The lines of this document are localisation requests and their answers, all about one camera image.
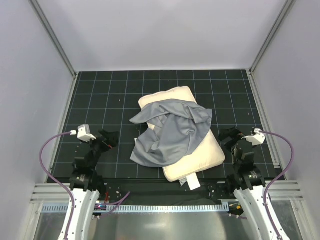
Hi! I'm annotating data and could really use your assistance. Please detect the cream white pillow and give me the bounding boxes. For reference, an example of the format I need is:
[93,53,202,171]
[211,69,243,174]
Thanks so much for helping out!
[138,86,226,182]

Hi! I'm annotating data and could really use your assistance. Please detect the grey fabric pillowcase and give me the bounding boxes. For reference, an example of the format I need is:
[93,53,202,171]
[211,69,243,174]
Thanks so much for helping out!
[130,99,213,168]

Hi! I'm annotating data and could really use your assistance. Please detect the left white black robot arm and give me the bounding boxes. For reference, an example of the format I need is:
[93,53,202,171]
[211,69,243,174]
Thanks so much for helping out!
[58,124,120,240]

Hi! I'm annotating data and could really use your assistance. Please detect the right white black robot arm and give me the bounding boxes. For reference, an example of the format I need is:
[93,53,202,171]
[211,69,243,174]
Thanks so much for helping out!
[218,127,289,240]

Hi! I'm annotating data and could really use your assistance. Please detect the white pillow label tag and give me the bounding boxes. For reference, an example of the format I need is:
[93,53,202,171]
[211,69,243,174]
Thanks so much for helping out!
[186,173,201,191]

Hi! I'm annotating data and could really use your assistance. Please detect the black gridded cutting mat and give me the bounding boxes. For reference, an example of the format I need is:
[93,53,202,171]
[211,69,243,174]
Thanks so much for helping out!
[46,69,286,180]

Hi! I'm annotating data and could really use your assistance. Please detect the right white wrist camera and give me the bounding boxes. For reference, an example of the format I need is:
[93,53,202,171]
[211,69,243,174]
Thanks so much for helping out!
[242,128,266,146]

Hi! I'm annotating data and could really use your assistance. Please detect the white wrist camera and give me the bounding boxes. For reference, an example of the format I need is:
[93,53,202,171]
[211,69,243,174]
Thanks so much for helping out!
[242,128,266,146]
[77,124,97,143]

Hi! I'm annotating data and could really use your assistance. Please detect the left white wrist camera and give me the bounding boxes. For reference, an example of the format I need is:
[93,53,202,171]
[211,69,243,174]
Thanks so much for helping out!
[77,124,97,143]

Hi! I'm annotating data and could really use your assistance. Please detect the aluminium front rail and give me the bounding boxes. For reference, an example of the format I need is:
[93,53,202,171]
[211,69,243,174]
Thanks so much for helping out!
[30,183,70,204]

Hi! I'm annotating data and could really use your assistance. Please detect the slotted grey cable duct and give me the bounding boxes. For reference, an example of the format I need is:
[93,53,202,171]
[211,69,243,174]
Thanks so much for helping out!
[41,203,229,214]

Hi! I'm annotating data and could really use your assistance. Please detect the right aluminium frame post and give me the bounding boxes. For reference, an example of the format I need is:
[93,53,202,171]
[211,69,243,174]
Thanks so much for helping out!
[248,0,296,75]

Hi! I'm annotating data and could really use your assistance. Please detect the aluminium frame post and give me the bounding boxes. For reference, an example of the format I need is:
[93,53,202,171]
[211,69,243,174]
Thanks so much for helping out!
[248,0,296,75]
[28,0,77,79]

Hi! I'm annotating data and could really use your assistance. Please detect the left aluminium frame post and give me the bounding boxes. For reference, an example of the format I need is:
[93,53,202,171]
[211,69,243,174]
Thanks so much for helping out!
[28,0,77,79]

